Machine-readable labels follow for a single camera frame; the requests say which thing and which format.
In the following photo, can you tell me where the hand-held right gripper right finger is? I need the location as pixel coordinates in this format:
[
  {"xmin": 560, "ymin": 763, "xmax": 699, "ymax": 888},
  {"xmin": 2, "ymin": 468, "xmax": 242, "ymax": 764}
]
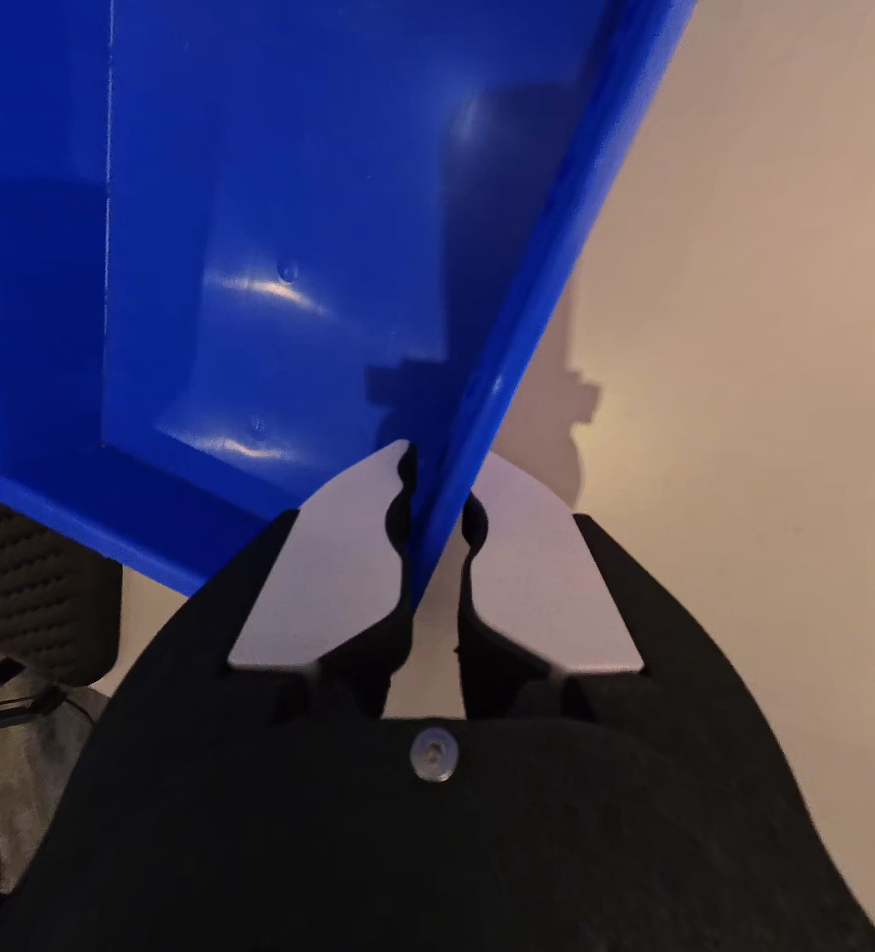
[{"xmin": 456, "ymin": 452, "xmax": 645, "ymax": 681}]

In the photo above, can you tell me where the dark office chair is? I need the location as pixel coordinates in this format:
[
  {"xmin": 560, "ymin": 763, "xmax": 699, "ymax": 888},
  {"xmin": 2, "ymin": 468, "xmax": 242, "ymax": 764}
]
[{"xmin": 0, "ymin": 502, "xmax": 123, "ymax": 733}]

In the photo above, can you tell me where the blue divided parts bin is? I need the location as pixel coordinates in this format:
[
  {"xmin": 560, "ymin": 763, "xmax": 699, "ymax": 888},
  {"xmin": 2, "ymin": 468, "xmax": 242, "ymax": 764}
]
[{"xmin": 0, "ymin": 0, "xmax": 699, "ymax": 599}]

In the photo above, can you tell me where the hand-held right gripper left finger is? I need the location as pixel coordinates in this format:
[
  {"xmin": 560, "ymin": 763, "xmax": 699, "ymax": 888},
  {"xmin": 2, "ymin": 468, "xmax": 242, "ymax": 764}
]
[{"xmin": 227, "ymin": 439, "xmax": 416, "ymax": 681}]

